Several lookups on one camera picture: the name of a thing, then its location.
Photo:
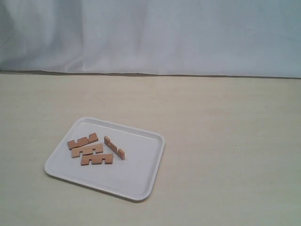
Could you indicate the notched wooden piece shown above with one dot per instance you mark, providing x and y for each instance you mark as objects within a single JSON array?
[
  {"x": 96, "y": 159},
  {"x": 118, "y": 151},
  {"x": 82, "y": 141},
  {"x": 86, "y": 150}
]

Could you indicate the white rectangular plastic tray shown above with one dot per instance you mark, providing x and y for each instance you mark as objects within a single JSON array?
[{"x": 132, "y": 178}]

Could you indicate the white backdrop cloth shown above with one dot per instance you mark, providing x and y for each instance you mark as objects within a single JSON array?
[{"x": 193, "y": 37}]

